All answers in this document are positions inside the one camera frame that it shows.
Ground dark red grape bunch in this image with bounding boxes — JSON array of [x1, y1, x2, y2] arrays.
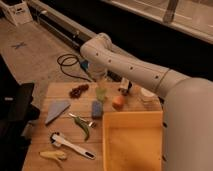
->
[[69, 84, 89, 98]]

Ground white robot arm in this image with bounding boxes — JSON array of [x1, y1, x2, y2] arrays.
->
[[80, 33, 213, 171]]

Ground blue power box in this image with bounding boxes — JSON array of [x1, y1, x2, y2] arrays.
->
[[80, 60, 89, 70]]

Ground green plastic cup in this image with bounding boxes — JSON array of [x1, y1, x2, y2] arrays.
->
[[96, 87, 107, 102]]

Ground blue rectangular sponge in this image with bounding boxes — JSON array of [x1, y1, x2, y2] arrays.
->
[[91, 101, 103, 119]]

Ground orange round fruit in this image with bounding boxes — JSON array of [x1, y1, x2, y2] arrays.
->
[[112, 96, 125, 109]]

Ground small metal spoon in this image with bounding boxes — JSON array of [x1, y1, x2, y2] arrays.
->
[[68, 113, 96, 128]]

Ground green chili pepper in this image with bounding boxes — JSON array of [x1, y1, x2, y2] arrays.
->
[[74, 117, 90, 141]]

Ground white round container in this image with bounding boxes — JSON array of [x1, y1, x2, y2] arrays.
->
[[140, 88, 156, 102]]

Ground grey triangular cloth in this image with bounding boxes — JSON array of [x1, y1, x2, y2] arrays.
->
[[45, 100, 70, 125]]

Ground yellow plastic bin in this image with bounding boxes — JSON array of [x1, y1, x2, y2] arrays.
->
[[102, 111, 162, 171]]

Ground black chair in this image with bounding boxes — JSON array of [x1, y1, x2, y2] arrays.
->
[[0, 81, 41, 171]]

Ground yellow banana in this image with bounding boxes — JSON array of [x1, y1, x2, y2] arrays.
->
[[39, 150, 67, 162]]

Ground white crate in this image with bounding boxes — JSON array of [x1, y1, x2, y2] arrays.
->
[[0, 0, 33, 26]]

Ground black coiled cable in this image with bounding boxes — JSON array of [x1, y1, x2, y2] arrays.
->
[[56, 53, 93, 83]]

